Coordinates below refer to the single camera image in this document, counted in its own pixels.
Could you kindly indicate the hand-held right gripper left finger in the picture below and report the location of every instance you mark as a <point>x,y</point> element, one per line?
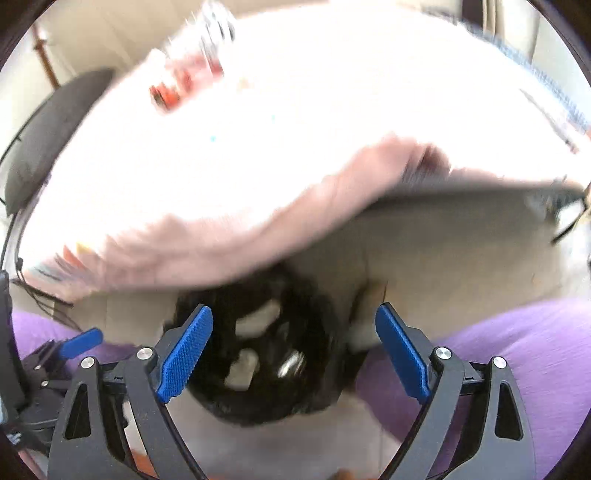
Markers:
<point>184,355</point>

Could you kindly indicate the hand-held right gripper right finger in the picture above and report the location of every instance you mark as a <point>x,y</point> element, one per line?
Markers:
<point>401,355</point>

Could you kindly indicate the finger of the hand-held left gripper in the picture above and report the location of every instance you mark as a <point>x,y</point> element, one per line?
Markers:
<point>83,342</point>

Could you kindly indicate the crumpled white tissue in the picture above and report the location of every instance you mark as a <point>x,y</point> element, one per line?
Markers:
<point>254,318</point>

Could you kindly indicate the shiny plastic wrapper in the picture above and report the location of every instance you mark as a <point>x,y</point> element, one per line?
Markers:
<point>291,363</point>

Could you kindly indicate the person's purple pants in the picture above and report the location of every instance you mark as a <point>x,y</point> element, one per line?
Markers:
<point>508,341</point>

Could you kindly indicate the beige bed base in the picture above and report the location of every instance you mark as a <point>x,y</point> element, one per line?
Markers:
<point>438,249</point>

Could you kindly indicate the grey pillow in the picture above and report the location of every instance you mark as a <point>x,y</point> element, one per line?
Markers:
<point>46,138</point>

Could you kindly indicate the pink printed blanket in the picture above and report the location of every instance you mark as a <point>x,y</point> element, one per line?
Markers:
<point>277,138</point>

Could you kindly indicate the clear bottle with red label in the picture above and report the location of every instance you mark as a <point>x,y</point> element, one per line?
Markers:
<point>184,78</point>

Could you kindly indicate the wooden stick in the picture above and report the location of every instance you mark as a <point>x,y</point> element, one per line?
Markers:
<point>46,60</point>

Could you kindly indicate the blue patterned cloth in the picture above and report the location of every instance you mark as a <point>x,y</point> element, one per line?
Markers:
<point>549,87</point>

